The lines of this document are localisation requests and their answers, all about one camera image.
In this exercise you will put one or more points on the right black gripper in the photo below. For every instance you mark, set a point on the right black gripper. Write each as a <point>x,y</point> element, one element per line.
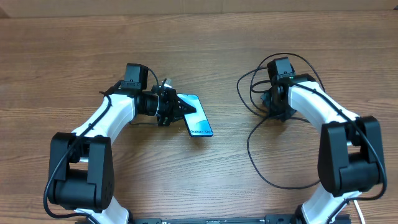
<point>283,115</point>

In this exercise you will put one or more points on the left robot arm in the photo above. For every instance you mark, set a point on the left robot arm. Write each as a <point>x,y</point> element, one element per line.
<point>81,172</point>

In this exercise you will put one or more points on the Samsung Galaxy smartphone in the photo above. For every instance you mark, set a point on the Samsung Galaxy smartphone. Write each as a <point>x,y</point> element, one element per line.
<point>197,123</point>

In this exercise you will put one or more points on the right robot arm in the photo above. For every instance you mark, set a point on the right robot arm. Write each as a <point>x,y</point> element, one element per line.
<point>351,156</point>

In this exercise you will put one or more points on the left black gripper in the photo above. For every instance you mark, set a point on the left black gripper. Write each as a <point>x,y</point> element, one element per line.
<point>173,109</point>

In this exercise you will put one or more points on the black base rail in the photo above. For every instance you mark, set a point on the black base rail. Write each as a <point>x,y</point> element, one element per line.
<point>268,219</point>

